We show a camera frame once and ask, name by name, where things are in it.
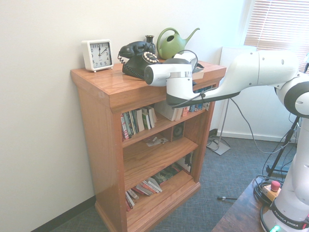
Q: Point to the cream page edge book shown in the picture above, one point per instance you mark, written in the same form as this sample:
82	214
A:
140	119

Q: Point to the white slim book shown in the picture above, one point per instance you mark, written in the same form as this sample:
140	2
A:
152	116

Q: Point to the red emergency stop button box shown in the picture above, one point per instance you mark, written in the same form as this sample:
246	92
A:
275	186

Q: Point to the white shade floor lamp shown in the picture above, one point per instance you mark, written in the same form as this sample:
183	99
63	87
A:
227	58

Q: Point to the wooden bookshelf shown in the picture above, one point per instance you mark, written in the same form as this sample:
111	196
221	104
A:
96	145

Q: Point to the white square alarm clock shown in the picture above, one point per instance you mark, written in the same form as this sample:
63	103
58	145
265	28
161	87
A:
100	54

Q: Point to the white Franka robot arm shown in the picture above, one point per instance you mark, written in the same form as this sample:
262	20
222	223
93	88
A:
253	72

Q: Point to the black tripod stand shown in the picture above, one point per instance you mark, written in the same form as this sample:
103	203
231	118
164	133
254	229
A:
281	149

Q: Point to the leaning red white books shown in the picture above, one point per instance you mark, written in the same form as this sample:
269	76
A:
144	189

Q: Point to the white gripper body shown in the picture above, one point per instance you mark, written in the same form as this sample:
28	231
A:
183	58

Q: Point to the cream paperback book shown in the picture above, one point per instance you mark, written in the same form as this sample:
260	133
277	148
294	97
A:
178	113

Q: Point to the dark spine book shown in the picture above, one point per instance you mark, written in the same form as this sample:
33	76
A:
131	124

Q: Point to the blue Thailand book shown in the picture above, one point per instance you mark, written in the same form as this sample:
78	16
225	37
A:
201	108

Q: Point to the black rotary telephone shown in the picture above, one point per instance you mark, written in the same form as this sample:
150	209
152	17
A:
135	62

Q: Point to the blue green spine book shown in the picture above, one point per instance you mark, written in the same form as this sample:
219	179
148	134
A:
192	108

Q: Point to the red white spine book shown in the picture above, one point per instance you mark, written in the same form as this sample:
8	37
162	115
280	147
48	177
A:
124	128

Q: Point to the white window blinds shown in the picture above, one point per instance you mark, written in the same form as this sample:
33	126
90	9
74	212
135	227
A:
277	26

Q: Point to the small wooden speaker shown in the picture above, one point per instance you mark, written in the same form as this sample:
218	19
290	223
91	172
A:
178	131

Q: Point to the large white cover book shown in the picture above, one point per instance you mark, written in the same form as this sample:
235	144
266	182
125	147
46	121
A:
164	111

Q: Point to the black white cover book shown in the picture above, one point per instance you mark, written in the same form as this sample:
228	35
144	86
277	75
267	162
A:
187	163

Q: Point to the camouflage cover large book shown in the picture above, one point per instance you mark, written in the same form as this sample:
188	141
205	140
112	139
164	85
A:
166	174

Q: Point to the black pen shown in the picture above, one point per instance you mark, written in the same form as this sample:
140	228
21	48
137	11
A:
227	198

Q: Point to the green white book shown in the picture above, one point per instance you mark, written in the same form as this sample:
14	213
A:
146	119

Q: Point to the orange spine book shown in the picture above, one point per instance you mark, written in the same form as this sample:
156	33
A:
185	111

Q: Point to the loose paper cards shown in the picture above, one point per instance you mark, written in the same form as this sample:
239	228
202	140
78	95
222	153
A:
155	140

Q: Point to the black ceramic vase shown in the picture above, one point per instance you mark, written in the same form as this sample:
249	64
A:
149	39

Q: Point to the green plastic watering can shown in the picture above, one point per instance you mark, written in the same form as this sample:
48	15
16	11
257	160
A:
169	48

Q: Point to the blue black paperback book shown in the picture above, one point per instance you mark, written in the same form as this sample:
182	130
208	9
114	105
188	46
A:
199	75

